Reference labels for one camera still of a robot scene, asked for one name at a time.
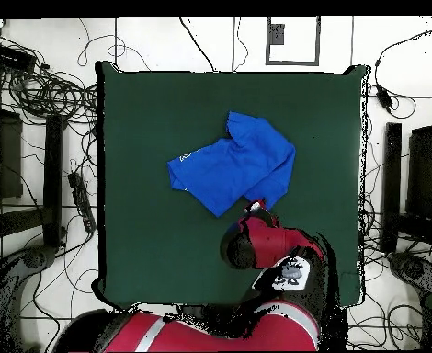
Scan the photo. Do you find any blue printed T-shirt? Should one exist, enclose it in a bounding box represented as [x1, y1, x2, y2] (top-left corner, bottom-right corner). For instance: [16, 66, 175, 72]
[165, 110, 297, 219]

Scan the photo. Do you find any dark green table cloth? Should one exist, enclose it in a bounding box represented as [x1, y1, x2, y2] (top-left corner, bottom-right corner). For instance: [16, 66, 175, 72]
[92, 60, 371, 310]

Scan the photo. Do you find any grey curved stand base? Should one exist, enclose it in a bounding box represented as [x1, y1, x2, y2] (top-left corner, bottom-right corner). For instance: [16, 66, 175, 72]
[386, 251, 432, 295]
[0, 244, 57, 352]

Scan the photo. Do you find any black power strip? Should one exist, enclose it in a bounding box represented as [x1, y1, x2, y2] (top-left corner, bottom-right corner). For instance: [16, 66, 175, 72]
[66, 171, 97, 234]

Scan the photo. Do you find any grey square floor hatch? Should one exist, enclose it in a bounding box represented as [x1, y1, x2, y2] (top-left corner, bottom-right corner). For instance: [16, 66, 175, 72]
[264, 16, 321, 66]

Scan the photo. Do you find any black rectangular device box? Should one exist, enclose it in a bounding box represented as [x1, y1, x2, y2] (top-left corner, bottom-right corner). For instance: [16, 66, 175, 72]
[0, 42, 38, 74]

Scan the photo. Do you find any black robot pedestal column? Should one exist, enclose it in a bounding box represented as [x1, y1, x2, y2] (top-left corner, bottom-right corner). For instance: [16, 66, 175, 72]
[178, 303, 206, 321]

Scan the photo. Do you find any black metal stand frame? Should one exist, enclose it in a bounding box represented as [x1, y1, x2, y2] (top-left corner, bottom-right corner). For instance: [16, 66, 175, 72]
[0, 83, 68, 258]
[380, 93, 432, 258]

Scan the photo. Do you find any thin black floor cable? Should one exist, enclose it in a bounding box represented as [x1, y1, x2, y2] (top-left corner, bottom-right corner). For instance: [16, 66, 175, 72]
[232, 16, 249, 73]

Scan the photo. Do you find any black power adapter with cable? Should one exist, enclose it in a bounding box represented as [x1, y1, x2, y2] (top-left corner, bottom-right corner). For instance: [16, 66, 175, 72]
[373, 25, 432, 120]

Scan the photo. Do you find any long black floor cable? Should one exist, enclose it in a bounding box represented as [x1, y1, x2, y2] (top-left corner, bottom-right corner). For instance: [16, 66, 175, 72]
[178, 16, 217, 74]

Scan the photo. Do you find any looped thin floor cable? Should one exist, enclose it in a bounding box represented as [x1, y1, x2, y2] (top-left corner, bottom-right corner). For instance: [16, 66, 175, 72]
[76, 17, 152, 72]

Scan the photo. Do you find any tangled black cable bundle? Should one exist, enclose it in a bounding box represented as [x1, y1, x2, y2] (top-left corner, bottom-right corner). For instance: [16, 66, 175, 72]
[0, 28, 100, 126]

